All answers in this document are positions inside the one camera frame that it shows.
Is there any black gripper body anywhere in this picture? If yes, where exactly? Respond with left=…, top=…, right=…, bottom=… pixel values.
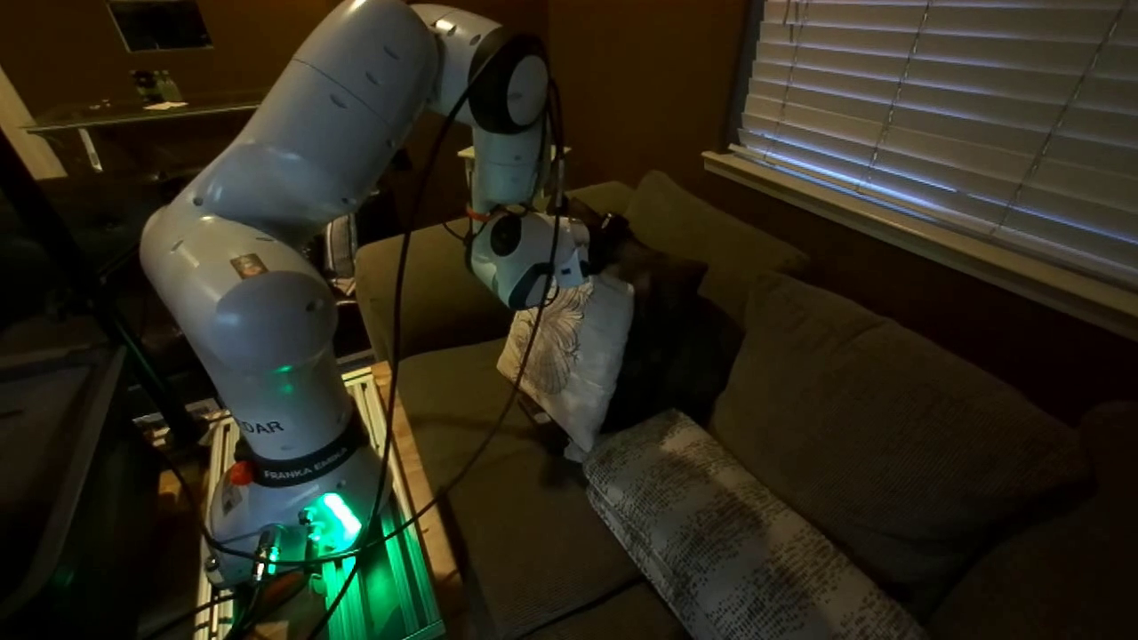
left=580, top=206, right=650, bottom=280

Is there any black floral pattern pillow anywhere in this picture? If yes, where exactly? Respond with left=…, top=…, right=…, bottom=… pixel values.
left=597, top=229, right=745, bottom=436

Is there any white leaf print pillow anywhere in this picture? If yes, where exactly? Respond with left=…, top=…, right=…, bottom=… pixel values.
left=494, top=268, right=641, bottom=467

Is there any green lit robot base platform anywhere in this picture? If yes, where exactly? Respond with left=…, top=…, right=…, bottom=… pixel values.
left=193, top=359, right=447, bottom=640

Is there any olive sofa back cushion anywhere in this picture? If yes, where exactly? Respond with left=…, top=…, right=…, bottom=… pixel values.
left=707, top=273, right=1089, bottom=620
left=929, top=398, right=1138, bottom=640
left=565, top=171, right=819, bottom=332

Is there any olive fabric sofa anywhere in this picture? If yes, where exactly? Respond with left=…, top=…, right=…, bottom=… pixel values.
left=353, top=171, right=1138, bottom=640

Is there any wooden board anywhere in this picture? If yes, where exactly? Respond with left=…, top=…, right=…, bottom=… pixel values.
left=368, top=359, right=473, bottom=609

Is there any white crumpled cloth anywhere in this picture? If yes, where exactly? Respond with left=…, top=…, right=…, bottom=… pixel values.
left=324, top=211, right=358, bottom=277

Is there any beige window sill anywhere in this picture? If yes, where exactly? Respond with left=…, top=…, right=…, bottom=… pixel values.
left=699, top=150, right=1138, bottom=341

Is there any grey text print pillow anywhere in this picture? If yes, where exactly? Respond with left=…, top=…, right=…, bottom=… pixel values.
left=582, top=404, right=936, bottom=640

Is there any white window blind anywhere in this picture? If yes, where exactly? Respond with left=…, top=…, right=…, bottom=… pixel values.
left=732, top=0, right=1138, bottom=294

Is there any small shelf ornament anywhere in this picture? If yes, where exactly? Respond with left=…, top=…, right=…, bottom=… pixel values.
left=129, top=69, right=188, bottom=114

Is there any dark framed picture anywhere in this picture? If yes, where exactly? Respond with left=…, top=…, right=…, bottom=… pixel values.
left=103, top=0, right=215, bottom=57

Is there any dark flat panel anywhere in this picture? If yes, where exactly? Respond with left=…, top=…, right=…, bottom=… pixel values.
left=0, top=341, right=134, bottom=620

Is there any black cable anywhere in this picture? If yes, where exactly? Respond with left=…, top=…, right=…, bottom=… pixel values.
left=368, top=45, right=489, bottom=526
left=224, top=69, right=573, bottom=640

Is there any wall shelf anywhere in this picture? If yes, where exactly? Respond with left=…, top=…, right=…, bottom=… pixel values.
left=28, top=100, right=263, bottom=134

